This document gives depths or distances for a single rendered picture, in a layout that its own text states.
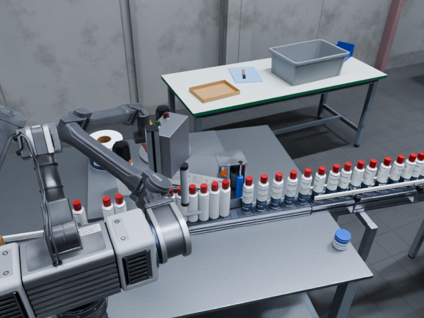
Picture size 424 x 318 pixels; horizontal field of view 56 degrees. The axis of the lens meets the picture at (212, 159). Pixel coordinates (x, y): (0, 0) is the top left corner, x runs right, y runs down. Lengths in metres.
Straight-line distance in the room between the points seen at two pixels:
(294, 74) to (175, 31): 1.48
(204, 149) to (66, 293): 1.56
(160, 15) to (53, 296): 3.52
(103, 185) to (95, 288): 1.21
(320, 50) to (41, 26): 2.56
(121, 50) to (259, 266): 2.95
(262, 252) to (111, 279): 1.00
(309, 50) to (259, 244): 2.40
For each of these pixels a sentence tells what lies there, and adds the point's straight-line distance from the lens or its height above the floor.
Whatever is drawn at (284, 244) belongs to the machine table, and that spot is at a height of 0.83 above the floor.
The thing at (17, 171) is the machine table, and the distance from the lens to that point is 2.53.
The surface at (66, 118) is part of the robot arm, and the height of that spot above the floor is 1.60.
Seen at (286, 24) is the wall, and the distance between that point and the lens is 4.96.
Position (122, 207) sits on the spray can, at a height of 1.04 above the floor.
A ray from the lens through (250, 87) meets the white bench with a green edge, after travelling 3.38.
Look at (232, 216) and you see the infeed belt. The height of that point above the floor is 0.88.
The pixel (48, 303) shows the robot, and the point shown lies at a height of 1.43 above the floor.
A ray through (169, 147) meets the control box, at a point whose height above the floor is 1.43.
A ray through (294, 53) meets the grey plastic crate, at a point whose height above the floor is 0.93.
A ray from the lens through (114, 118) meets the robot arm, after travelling 1.58.
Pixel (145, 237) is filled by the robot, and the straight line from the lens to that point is 0.97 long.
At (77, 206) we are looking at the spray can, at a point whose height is 1.08.
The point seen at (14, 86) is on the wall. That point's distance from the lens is 4.23.
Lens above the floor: 2.23
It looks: 35 degrees down
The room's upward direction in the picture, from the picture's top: 1 degrees clockwise
